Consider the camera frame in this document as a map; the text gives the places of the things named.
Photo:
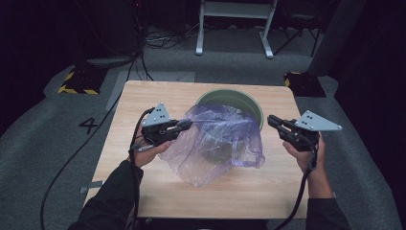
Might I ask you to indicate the green plastic bin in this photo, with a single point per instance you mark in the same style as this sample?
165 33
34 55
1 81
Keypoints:
242 99

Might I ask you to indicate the purple plastic bag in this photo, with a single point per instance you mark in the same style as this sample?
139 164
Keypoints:
198 159

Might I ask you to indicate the black tripod stand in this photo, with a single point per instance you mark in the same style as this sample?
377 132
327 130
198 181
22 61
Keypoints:
288 42

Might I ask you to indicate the person's left hand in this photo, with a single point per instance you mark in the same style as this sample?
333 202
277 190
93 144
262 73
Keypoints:
145 153

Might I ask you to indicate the person's right hand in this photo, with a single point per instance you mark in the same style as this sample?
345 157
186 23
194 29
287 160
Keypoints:
311 159

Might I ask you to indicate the grey pillar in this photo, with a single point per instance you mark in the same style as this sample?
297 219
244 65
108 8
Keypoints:
335 38

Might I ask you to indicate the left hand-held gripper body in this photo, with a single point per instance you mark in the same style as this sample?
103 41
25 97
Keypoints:
158 127

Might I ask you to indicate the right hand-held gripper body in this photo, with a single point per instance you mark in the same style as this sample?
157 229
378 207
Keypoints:
303 134

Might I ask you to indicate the black yellow striped base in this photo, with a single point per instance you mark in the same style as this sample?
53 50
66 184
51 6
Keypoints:
83 81
306 84

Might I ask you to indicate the white metal stand frame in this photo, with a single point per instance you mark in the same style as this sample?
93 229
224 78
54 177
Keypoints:
199 32

